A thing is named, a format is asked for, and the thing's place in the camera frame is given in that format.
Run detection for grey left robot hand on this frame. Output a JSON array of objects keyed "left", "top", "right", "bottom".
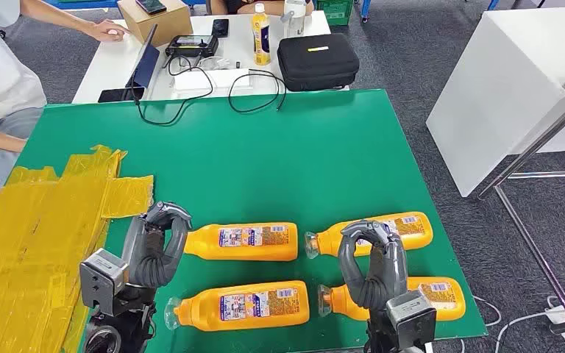
[{"left": 120, "top": 200, "right": 193, "bottom": 289}]

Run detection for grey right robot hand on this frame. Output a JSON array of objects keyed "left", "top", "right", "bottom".
[{"left": 337, "top": 220, "right": 409, "bottom": 311}]

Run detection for orange detergent bottle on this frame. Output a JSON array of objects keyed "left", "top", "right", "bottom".
[
  {"left": 164, "top": 281, "right": 310, "bottom": 333},
  {"left": 305, "top": 212, "right": 433, "bottom": 260},
  {"left": 318, "top": 277, "right": 466, "bottom": 323},
  {"left": 183, "top": 222, "right": 299, "bottom": 262}
]

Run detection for yellow drink bottle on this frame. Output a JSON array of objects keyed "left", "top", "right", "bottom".
[{"left": 251, "top": 2, "right": 271, "bottom": 66}]

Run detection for yellow tape patch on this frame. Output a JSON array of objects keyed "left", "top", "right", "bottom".
[{"left": 0, "top": 144, "right": 154, "bottom": 353}]

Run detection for large black phone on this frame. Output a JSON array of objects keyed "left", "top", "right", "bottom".
[{"left": 97, "top": 86, "right": 146, "bottom": 104}]

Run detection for dark blue tablet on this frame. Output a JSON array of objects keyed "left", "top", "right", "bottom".
[{"left": 121, "top": 23, "right": 160, "bottom": 101}]

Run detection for clear glasses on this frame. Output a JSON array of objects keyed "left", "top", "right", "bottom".
[{"left": 192, "top": 56, "right": 237, "bottom": 71}]

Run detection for black controller with screen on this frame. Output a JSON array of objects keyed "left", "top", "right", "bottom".
[{"left": 165, "top": 34, "right": 219, "bottom": 58}]

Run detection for person's left hand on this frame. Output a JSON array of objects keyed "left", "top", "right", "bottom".
[{"left": 87, "top": 19, "right": 130, "bottom": 43}]

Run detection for white cabinet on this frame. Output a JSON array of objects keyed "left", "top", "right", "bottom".
[{"left": 426, "top": 5, "right": 565, "bottom": 199}]

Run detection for black zip case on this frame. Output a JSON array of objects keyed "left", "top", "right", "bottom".
[{"left": 277, "top": 32, "right": 360, "bottom": 93}]

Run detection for cardboard box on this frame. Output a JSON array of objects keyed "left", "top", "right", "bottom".
[{"left": 117, "top": 0, "right": 193, "bottom": 49}]

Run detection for white desk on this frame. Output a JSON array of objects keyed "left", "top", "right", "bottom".
[{"left": 71, "top": 10, "right": 351, "bottom": 104}]

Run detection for small black phone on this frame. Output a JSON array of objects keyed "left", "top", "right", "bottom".
[{"left": 211, "top": 18, "right": 230, "bottom": 39}]

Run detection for black phone with reflective screen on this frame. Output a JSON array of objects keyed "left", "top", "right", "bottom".
[{"left": 135, "top": 0, "right": 168, "bottom": 15}]

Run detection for blue metal bar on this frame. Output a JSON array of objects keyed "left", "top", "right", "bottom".
[{"left": 43, "top": 0, "right": 120, "bottom": 10}]

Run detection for green plastic crate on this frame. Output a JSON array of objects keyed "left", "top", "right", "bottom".
[{"left": 315, "top": 0, "right": 355, "bottom": 26}]

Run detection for clear water tumbler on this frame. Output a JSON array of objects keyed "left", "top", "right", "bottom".
[{"left": 280, "top": 0, "right": 308, "bottom": 39}]

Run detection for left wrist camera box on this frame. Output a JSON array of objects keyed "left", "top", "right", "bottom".
[{"left": 79, "top": 248, "right": 130, "bottom": 317}]

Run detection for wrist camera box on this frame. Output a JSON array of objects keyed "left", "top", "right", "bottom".
[
  {"left": 79, "top": 248, "right": 130, "bottom": 317},
  {"left": 385, "top": 290, "right": 438, "bottom": 351}
]

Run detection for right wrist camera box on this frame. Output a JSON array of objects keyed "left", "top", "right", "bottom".
[{"left": 385, "top": 290, "right": 438, "bottom": 351}]

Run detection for short white floor cable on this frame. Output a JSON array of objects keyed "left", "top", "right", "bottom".
[{"left": 472, "top": 296, "right": 502, "bottom": 327}]

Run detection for long black cable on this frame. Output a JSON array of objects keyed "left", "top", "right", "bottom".
[{"left": 132, "top": 53, "right": 214, "bottom": 126}]

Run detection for long white floor cable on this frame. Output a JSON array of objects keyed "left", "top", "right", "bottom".
[{"left": 494, "top": 296, "right": 565, "bottom": 353}]

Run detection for looped black cable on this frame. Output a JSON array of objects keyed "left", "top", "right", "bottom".
[{"left": 227, "top": 68, "right": 288, "bottom": 115}]

